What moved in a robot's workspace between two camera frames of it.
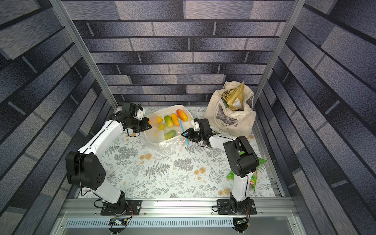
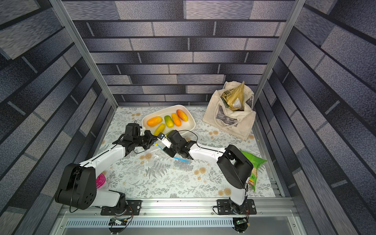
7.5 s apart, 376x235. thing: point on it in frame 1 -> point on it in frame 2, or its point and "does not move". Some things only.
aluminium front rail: x=84 y=207 does not move
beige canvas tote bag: x=229 y=123 does not move
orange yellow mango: x=158 y=120 does not move
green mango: x=170 y=134 does not move
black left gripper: x=146 y=126 -> x=148 y=133
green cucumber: x=169 y=121 does not move
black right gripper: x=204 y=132 -> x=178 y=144
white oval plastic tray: x=168 y=124 does not move
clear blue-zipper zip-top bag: x=154 y=135 -> x=156 y=157
